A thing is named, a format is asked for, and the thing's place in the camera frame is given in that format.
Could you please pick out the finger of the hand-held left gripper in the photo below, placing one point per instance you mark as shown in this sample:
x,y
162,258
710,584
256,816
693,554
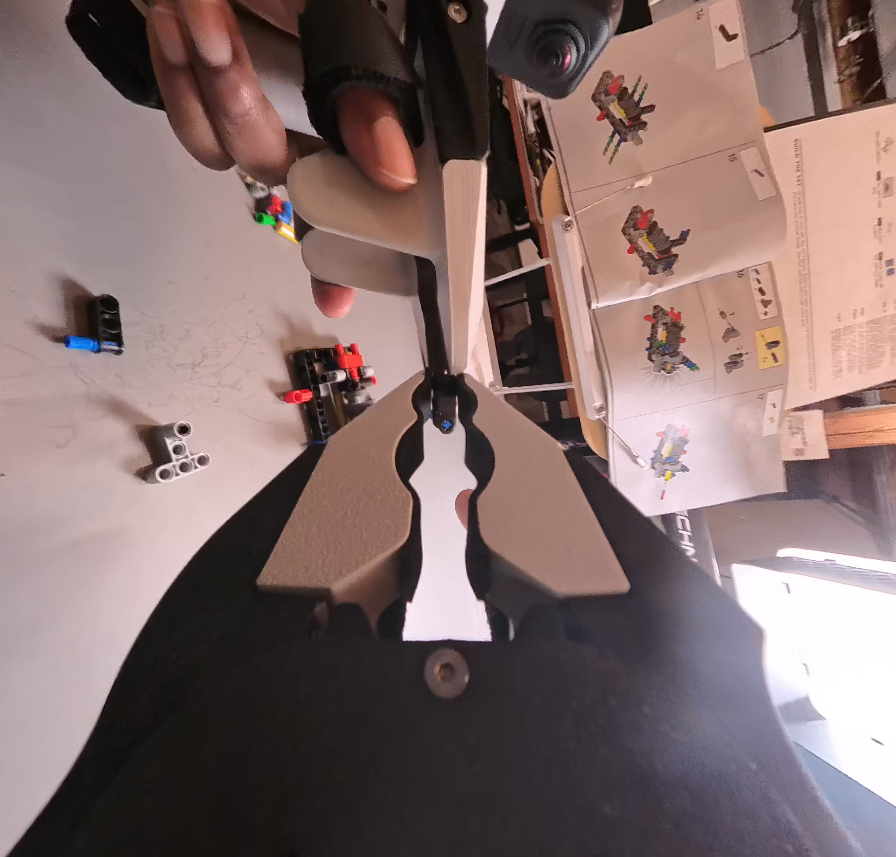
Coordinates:
x,y
465,241

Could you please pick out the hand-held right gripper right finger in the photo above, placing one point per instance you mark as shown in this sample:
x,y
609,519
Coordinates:
x,y
546,521

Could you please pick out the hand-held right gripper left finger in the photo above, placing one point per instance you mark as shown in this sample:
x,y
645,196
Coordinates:
x,y
336,521

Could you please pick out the black lego beam blue pin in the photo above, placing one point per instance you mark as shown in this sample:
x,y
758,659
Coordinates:
x,y
444,409
108,318

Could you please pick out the lego engine assembly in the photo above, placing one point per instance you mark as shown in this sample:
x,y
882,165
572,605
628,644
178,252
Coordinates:
x,y
329,388

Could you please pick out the pile of loose lego pieces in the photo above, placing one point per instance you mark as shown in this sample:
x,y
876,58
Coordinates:
x,y
276,213

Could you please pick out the lego instruction booklet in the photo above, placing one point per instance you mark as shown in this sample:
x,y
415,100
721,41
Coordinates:
x,y
665,171

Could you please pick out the lego set box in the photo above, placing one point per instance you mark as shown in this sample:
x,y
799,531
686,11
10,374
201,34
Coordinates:
x,y
805,626

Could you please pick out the person's right hand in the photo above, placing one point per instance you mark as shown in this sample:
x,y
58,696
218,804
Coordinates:
x,y
463,510

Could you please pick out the person's left hand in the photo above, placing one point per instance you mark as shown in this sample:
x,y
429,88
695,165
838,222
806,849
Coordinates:
x,y
224,101

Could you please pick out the small paper tag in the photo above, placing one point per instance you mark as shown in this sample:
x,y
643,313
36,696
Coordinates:
x,y
805,434

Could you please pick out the white printed paper sheet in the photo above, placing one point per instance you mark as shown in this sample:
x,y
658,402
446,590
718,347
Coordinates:
x,y
840,241

